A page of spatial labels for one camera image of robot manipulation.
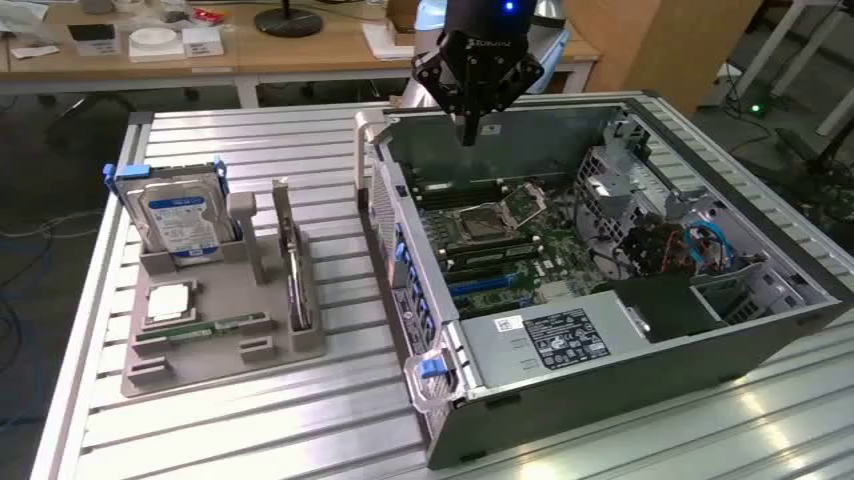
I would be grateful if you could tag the white round container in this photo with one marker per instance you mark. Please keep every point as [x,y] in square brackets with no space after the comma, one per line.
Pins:
[156,45]

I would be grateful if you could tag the RAM stick with white label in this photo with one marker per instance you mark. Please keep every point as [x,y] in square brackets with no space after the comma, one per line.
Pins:
[443,188]

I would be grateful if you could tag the CPU socket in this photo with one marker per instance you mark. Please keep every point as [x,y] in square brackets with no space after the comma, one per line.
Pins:
[476,222]

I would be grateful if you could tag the white paper tag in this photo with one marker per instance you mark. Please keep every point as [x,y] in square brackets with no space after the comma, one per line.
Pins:
[33,51]

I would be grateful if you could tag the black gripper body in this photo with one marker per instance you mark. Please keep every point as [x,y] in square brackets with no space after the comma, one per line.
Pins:
[483,60]

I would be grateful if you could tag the perforated metal drive cage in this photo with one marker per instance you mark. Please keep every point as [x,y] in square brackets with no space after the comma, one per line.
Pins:
[613,200]

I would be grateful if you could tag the black round lamp base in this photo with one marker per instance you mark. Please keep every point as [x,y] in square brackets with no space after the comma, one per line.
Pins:
[288,22]

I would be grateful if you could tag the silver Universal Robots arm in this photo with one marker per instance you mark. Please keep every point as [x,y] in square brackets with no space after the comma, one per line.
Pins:
[424,20]

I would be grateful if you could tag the black office chair base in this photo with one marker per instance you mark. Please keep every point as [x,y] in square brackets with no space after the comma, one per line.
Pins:
[810,160]
[86,107]

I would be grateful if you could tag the stack of white papers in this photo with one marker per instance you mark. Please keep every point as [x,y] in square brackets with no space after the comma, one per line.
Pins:
[387,42]

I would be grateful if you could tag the metal disk bay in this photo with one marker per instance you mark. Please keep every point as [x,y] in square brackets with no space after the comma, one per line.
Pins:
[734,300]

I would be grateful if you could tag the silver CPU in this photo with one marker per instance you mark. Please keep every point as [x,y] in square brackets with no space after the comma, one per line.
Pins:
[166,303]

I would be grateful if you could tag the low-profile NVIDIA graphics card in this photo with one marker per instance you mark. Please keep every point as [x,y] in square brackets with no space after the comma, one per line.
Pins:
[293,290]

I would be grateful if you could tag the green motherboard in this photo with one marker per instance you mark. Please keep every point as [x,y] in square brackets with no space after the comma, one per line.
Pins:
[567,260]

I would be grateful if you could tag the wooden cabinet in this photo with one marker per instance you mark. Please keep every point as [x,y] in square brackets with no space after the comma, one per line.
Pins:
[667,50]

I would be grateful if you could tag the hard disk in blue caddy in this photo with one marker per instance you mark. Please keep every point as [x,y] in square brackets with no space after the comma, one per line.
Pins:
[176,220]

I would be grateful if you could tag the grey power supply unit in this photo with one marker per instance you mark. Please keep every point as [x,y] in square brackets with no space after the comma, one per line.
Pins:
[493,360]

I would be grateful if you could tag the white desk frame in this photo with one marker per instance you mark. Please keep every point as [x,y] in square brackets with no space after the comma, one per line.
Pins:
[835,117]

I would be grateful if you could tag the red packet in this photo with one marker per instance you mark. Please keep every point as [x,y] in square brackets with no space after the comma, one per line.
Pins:
[207,16]

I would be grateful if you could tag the open dark grey PC case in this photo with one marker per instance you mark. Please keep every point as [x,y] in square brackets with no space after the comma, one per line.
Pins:
[600,400]

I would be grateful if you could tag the metal socket cover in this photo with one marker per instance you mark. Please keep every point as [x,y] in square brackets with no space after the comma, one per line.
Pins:
[523,202]

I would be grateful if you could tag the wooden desk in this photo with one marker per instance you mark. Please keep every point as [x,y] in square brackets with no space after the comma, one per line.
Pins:
[300,50]

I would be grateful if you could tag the grey printed parts rack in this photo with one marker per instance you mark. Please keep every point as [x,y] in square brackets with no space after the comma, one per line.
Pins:
[227,295]

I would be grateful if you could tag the white box with red button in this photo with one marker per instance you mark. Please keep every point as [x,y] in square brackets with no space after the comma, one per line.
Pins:
[723,87]

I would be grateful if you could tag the white box with black top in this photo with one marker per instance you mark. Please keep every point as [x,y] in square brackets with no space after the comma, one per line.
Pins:
[93,40]

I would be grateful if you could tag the white labelled box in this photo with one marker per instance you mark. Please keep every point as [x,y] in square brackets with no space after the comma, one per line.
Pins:
[201,42]

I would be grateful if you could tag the blue case latch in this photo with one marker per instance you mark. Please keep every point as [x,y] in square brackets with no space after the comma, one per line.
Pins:
[427,367]

